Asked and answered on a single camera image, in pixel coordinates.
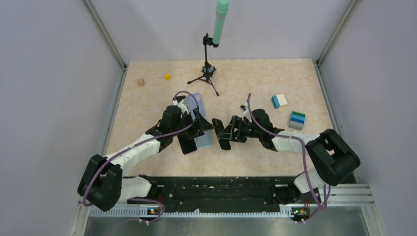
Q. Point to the lilac phone case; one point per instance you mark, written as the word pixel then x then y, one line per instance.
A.
pixel 194 101

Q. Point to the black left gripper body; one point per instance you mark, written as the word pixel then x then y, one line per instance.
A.
pixel 186 120

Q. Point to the yellow cube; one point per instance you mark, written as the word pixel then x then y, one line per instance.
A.
pixel 167 76

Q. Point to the green blue grey block stack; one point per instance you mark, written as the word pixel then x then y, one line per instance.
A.
pixel 296 120

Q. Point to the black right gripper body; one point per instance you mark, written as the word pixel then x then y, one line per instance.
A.
pixel 245 130

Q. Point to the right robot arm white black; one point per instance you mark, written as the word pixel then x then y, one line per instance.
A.
pixel 333 159

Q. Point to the light blue phone case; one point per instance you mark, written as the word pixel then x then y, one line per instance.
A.
pixel 204 141

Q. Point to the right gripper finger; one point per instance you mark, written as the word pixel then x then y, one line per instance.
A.
pixel 225 137
pixel 218 125

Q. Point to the brown wooden cube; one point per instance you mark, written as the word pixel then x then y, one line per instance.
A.
pixel 140 82

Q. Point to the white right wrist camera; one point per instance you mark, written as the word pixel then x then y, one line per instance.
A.
pixel 243 108

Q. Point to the black smartphone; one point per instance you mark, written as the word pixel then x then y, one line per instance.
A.
pixel 179 98
pixel 187 145

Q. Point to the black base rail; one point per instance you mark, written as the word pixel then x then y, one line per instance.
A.
pixel 226 196

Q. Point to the blue white toy block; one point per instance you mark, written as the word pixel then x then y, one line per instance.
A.
pixel 278 101

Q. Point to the mint green microphone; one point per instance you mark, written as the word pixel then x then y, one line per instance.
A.
pixel 222 7

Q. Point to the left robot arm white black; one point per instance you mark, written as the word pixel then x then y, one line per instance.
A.
pixel 105 181

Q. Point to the black mini tripod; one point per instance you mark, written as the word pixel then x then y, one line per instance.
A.
pixel 207 70

